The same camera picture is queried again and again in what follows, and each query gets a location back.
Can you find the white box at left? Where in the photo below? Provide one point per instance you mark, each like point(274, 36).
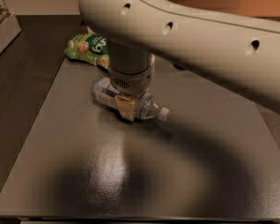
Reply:
point(9, 26)

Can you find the clear plastic bottle blue label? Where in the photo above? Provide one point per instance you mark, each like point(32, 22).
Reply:
point(146, 108)

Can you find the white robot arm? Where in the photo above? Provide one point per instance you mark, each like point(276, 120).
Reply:
point(239, 53)

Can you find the black Pepsi soda can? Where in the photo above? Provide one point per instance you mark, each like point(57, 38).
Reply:
point(178, 67)

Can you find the green snack bag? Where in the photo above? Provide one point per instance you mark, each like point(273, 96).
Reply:
point(89, 48)

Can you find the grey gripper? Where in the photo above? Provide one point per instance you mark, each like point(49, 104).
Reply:
point(132, 84)

